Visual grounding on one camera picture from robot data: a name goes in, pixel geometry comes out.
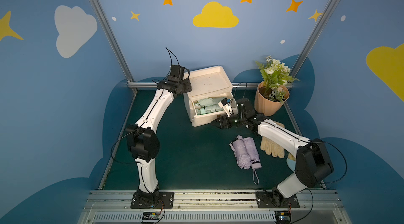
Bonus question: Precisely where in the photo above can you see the circuit board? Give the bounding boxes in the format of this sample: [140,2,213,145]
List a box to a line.
[275,211,291,224]
[142,212,163,222]

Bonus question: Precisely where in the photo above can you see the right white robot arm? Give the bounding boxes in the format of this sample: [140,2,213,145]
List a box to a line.
[211,98,334,208]

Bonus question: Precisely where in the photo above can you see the beige work gloves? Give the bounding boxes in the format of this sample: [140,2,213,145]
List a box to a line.
[260,136,285,159]

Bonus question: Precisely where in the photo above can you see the white three-drawer cabinet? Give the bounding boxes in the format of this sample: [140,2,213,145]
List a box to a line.
[184,66,238,127]

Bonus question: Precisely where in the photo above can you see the flower plant in pot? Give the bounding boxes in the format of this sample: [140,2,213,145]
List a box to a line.
[254,56,298,116]

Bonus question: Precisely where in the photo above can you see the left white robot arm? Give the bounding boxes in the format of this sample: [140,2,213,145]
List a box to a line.
[125,65,192,208]

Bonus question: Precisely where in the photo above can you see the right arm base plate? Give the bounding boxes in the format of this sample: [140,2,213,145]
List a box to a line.
[255,190,300,209]

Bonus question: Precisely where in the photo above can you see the lilac folded umbrella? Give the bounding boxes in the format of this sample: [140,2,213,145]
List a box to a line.
[243,137,262,185]
[229,135,251,170]

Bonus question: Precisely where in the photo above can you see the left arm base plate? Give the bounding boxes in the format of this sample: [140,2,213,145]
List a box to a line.
[130,190,175,209]

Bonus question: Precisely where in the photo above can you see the aluminium front rail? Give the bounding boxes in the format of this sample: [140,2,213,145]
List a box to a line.
[78,189,351,224]

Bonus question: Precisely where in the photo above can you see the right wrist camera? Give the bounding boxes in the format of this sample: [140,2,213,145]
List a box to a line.
[218,98,234,117]

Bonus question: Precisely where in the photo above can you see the left circuit board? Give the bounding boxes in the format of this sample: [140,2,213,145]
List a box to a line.
[142,212,163,222]

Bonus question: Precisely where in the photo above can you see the blue hand brush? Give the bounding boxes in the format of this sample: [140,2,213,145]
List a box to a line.
[286,153,296,171]

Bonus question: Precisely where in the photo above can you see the right circuit board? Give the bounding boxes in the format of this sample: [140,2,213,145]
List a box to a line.
[275,211,291,224]

